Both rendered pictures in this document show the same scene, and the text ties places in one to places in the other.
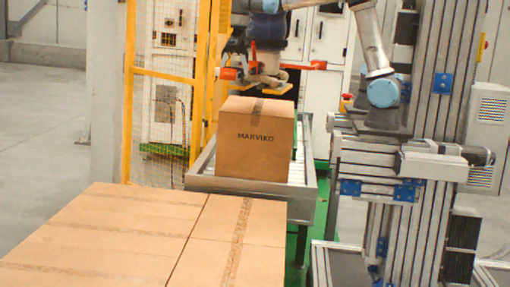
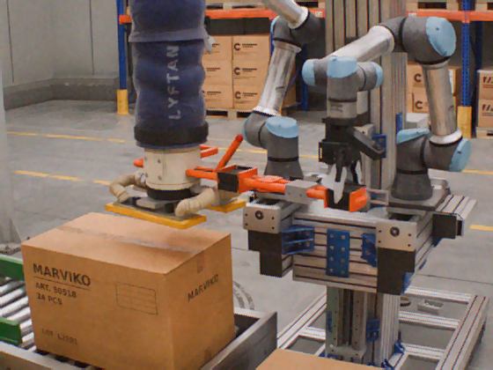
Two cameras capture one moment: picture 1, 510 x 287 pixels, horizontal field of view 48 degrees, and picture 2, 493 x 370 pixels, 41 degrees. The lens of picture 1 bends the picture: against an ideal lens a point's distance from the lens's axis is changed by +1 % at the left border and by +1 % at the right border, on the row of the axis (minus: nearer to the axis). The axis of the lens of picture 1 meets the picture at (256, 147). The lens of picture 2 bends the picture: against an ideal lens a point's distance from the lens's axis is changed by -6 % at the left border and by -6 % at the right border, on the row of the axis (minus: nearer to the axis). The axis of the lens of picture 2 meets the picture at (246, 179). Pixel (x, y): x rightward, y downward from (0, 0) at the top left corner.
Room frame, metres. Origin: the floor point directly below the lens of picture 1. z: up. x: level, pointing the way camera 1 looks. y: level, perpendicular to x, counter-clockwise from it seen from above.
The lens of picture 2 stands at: (1.91, 1.80, 1.70)
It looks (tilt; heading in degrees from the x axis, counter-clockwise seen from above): 14 degrees down; 296
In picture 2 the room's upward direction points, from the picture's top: 2 degrees counter-clockwise
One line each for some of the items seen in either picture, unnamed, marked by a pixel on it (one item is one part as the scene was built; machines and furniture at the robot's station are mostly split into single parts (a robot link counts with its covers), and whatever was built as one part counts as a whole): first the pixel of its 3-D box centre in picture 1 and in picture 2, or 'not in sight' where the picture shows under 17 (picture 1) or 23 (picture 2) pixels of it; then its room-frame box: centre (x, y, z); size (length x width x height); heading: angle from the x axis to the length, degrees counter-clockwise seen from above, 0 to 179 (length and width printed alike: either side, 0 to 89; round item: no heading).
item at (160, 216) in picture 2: (243, 81); (152, 208); (3.04, 0.10, 1.10); 0.34 x 0.10 x 0.05; 168
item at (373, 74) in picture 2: (265, 4); (357, 76); (2.43, 0.02, 1.50); 0.11 x 0.11 x 0.08; 73
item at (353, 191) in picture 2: (231, 73); (344, 197); (2.43, 0.14, 1.20); 0.08 x 0.07 x 0.05; 168
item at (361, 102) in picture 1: (369, 99); (283, 167); (2.89, -0.55, 1.09); 0.15 x 0.15 x 0.10
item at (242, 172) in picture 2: (251, 67); (237, 178); (2.77, 0.06, 1.20); 0.10 x 0.08 x 0.06; 78
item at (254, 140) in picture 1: (256, 139); (128, 293); (3.23, 0.00, 0.75); 0.60 x 0.40 x 0.40; 178
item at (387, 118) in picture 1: (382, 115); (411, 181); (2.39, -0.52, 1.09); 0.15 x 0.15 x 0.10
